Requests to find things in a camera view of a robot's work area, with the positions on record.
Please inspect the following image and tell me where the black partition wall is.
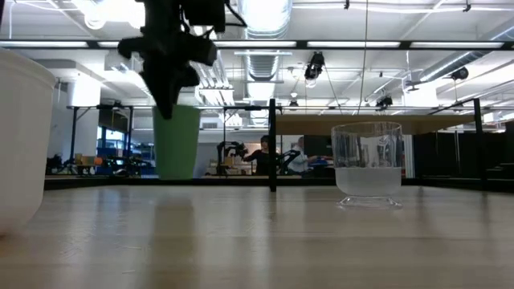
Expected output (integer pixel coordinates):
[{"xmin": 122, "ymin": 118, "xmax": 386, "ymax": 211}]
[{"xmin": 412, "ymin": 120, "xmax": 514, "ymax": 181}]

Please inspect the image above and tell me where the white ceramic mug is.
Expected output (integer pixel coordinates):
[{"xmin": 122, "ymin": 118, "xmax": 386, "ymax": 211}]
[{"xmin": 0, "ymin": 47, "xmax": 57, "ymax": 236}]

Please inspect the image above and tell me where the black aluminium table frame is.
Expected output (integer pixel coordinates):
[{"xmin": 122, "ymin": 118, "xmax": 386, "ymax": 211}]
[{"xmin": 43, "ymin": 175, "xmax": 514, "ymax": 193}]

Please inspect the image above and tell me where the white building column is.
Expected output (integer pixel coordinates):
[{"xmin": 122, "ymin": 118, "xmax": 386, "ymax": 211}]
[{"xmin": 66, "ymin": 78, "xmax": 102, "ymax": 161}]

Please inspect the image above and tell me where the person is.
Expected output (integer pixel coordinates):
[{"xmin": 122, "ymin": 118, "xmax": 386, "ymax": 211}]
[
  {"xmin": 242, "ymin": 135, "xmax": 271, "ymax": 177},
  {"xmin": 287, "ymin": 136, "xmax": 319, "ymax": 176}
]

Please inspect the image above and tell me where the wooden shelf with black frame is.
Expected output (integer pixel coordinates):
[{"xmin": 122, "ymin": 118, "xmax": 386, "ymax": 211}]
[{"xmin": 267, "ymin": 98, "xmax": 483, "ymax": 193}]

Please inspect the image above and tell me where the silver ceiling air duct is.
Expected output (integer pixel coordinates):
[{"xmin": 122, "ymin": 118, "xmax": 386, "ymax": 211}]
[{"xmin": 235, "ymin": 0, "xmax": 294, "ymax": 113}]

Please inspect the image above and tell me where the green plastic cup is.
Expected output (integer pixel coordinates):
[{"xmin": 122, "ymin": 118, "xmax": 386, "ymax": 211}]
[{"xmin": 152, "ymin": 104, "xmax": 202, "ymax": 181}]

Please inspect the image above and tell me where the black hanging ceiling camera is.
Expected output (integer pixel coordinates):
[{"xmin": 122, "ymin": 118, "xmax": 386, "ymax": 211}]
[
  {"xmin": 303, "ymin": 51, "xmax": 326, "ymax": 81},
  {"xmin": 374, "ymin": 95, "xmax": 394, "ymax": 110},
  {"xmin": 449, "ymin": 66, "xmax": 470, "ymax": 82}
]

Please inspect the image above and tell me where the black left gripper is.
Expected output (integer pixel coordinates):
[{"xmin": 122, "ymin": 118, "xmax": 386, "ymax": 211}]
[{"xmin": 116, "ymin": 31, "xmax": 218, "ymax": 120}]

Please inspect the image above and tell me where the black background workstation frame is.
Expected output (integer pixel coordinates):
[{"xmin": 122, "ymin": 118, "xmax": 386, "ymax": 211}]
[{"xmin": 66, "ymin": 103, "xmax": 136, "ymax": 172}]

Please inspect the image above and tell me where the black overhead rig beam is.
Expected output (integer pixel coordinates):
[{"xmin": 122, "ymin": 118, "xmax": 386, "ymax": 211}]
[{"xmin": 0, "ymin": 39, "xmax": 514, "ymax": 51}]

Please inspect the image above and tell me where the clear plastic footed cup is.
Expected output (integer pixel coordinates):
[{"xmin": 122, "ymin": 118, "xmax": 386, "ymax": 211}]
[{"xmin": 331, "ymin": 121, "xmax": 404, "ymax": 210}]

